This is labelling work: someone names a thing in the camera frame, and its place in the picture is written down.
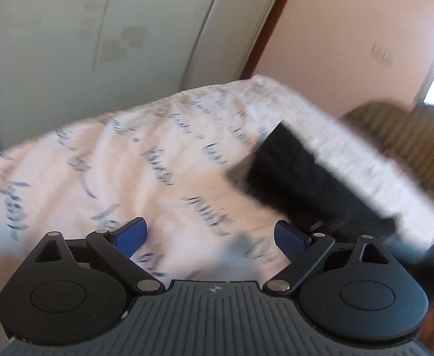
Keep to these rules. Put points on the olive cloud-shaped headboard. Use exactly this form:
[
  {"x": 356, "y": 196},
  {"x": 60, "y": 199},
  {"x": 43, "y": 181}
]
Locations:
[{"x": 404, "y": 135}]

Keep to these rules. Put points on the black pants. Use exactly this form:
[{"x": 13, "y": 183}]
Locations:
[{"x": 282, "y": 174}]

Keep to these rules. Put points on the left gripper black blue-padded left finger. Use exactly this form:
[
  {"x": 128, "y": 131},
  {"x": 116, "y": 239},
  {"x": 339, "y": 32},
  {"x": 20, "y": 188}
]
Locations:
[{"x": 115, "y": 249}]

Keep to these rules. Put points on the white double wall socket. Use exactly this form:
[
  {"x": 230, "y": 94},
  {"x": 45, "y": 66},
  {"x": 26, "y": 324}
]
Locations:
[{"x": 382, "y": 54}]

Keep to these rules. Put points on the white wardrobe doors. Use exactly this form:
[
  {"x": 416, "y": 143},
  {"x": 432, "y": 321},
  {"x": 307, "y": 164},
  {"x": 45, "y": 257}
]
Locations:
[{"x": 63, "y": 60}]

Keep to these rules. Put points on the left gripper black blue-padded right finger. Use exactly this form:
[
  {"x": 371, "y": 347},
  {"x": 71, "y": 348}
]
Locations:
[{"x": 304, "y": 253}]

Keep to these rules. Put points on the white script-print bed quilt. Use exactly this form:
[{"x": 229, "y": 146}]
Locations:
[{"x": 180, "y": 163}]

